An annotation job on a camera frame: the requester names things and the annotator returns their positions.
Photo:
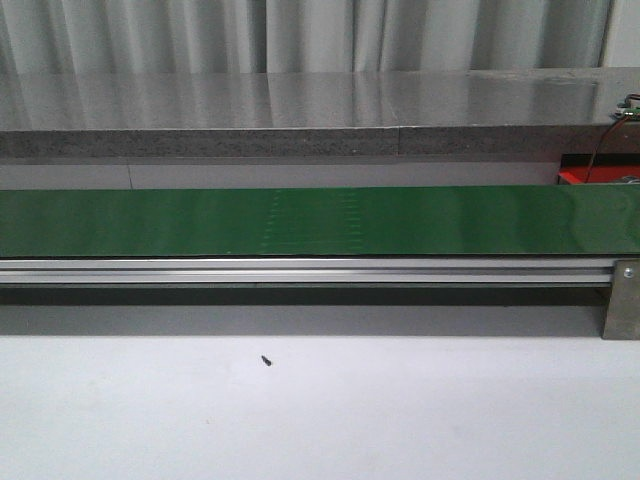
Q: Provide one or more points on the grey stone counter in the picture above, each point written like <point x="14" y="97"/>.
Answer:
<point x="564" y="111"/>

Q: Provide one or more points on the white pleated curtain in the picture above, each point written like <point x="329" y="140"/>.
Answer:
<point x="298" y="36"/>

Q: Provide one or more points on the green circuit board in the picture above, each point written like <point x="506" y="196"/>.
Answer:
<point x="628" y="109"/>

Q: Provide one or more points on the metal support bracket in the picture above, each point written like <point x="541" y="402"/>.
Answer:
<point x="623" y="312"/>

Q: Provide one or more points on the aluminium conveyor rail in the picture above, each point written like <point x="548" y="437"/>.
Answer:
<point x="496" y="270"/>

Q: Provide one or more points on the green conveyor belt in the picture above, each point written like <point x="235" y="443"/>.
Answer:
<point x="411" y="221"/>

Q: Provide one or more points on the red plastic bin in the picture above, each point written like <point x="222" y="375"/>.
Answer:
<point x="605" y="168"/>

